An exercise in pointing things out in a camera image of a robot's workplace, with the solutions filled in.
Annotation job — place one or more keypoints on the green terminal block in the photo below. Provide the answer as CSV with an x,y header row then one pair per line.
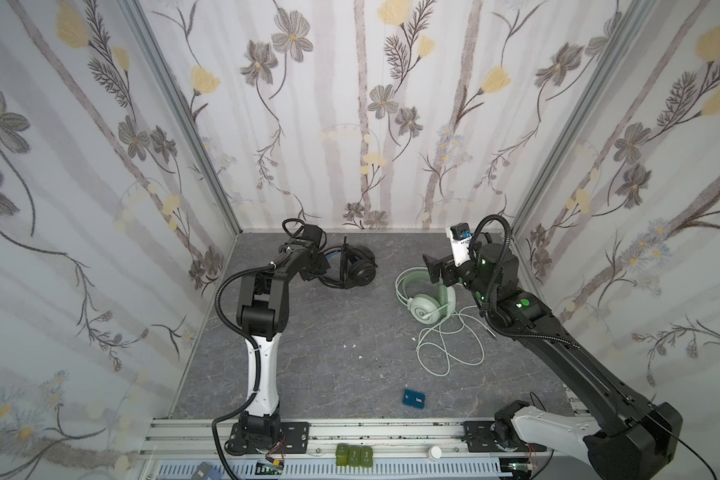
x,y
360,456

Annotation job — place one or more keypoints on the small blue block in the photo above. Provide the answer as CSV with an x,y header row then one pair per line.
x,y
413,399

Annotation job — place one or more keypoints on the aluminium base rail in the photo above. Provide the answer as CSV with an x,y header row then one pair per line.
x,y
184,449

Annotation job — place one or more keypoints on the white round cap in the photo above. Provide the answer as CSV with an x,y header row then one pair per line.
x,y
434,453

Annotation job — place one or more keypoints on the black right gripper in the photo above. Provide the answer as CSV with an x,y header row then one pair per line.
x,y
442,271

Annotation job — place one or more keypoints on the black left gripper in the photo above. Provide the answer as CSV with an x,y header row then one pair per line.
x,y
327,264

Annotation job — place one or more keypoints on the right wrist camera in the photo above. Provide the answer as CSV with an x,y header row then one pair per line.
x,y
459,236

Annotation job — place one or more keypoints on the black blue headphones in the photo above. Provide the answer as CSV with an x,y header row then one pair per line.
x,y
357,266

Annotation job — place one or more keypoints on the mint green headphones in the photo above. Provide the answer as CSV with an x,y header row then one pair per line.
x,y
440,318

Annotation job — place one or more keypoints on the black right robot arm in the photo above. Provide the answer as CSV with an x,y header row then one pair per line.
x,y
627,436

